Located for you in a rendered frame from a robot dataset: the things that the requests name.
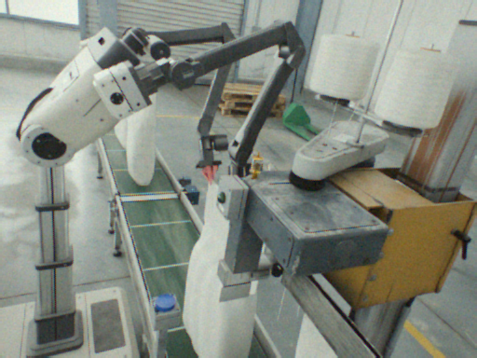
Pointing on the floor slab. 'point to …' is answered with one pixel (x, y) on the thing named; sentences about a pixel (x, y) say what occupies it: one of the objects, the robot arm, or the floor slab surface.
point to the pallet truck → (295, 117)
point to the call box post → (160, 343)
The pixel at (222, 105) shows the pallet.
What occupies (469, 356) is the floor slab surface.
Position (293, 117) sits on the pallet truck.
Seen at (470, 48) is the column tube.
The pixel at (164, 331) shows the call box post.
